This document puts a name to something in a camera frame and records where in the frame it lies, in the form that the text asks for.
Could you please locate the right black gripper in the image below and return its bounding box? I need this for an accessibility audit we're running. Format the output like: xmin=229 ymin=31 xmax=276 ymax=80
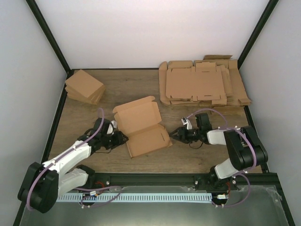
xmin=169 ymin=126 xmax=202 ymax=144

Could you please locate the brown cardboard box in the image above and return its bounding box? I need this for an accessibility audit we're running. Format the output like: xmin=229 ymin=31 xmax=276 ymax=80
xmin=112 ymin=96 xmax=172 ymax=158

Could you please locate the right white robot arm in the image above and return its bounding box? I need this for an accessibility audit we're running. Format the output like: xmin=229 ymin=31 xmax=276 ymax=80
xmin=169 ymin=113 xmax=268 ymax=190

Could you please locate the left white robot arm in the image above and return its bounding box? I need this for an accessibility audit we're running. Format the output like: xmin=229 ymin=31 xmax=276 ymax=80
xmin=17 ymin=118 xmax=128 ymax=213

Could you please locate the pile of flat cardboard blanks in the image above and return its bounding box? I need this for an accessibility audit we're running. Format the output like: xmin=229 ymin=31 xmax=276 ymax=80
xmin=158 ymin=55 xmax=252 ymax=112

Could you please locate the stack of folded cardboard boxes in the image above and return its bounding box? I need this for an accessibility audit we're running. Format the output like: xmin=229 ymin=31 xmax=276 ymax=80
xmin=65 ymin=70 xmax=105 ymax=105

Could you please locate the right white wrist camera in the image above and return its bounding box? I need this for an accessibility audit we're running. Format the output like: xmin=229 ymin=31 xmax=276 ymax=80
xmin=181 ymin=117 xmax=193 ymax=130

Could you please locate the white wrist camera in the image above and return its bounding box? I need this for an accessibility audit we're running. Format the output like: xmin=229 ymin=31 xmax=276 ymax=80
xmin=181 ymin=117 xmax=193 ymax=130
xmin=103 ymin=120 xmax=117 ymax=135

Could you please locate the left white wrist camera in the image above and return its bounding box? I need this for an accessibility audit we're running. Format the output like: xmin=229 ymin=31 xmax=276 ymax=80
xmin=103 ymin=120 xmax=117 ymax=135

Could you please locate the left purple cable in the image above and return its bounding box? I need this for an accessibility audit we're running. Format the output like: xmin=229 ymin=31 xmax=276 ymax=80
xmin=25 ymin=107 xmax=105 ymax=212

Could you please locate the purple cable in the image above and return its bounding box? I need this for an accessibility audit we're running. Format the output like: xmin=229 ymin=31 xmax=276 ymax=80
xmin=25 ymin=107 xmax=105 ymax=212
xmin=185 ymin=108 xmax=258 ymax=208

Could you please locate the light blue slotted cable duct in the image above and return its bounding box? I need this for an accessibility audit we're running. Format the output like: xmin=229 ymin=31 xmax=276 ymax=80
xmin=57 ymin=193 xmax=212 ymax=203

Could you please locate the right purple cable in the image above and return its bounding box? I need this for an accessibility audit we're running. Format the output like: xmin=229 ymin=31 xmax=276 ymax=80
xmin=185 ymin=108 xmax=258 ymax=208

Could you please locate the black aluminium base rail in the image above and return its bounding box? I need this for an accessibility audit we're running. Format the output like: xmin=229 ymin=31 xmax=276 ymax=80
xmin=70 ymin=172 xmax=278 ymax=191

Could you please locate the black frame post left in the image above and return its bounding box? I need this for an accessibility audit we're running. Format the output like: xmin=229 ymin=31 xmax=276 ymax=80
xmin=26 ymin=0 xmax=71 ymax=74

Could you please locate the black frame post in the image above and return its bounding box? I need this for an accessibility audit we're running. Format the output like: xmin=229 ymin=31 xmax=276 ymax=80
xmin=238 ymin=0 xmax=279 ymax=69
xmin=26 ymin=0 xmax=71 ymax=74

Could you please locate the black frame post right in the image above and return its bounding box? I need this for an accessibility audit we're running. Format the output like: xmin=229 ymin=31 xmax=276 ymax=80
xmin=238 ymin=0 xmax=279 ymax=69

